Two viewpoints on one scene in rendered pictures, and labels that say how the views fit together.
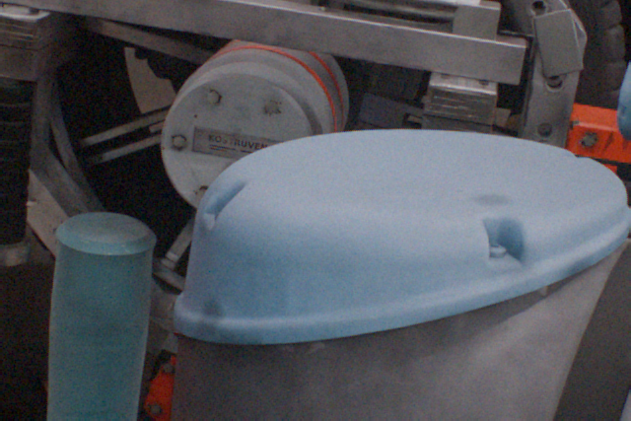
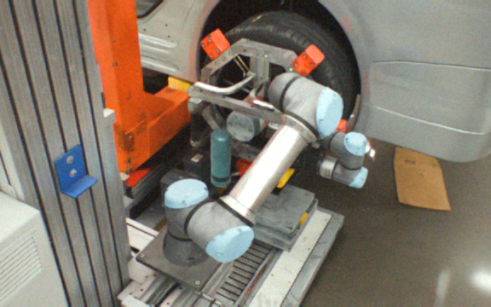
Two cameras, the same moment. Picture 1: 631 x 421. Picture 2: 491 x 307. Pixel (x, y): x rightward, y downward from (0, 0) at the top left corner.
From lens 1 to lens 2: 1.09 m
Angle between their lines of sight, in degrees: 25
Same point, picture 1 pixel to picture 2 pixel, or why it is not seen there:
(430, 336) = (177, 209)
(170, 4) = (222, 101)
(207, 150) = (234, 126)
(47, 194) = (214, 121)
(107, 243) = (219, 139)
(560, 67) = not seen: hidden behind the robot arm
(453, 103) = (271, 130)
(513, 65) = not seen: hidden behind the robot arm
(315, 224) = (170, 198)
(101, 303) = (218, 150)
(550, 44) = not seen: hidden behind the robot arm
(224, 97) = (237, 117)
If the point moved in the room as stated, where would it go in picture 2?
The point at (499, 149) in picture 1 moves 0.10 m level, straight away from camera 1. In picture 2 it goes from (198, 186) to (218, 167)
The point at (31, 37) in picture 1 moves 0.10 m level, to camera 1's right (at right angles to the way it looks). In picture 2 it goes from (197, 107) to (221, 112)
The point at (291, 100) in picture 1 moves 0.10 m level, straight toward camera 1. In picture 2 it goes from (249, 119) to (239, 132)
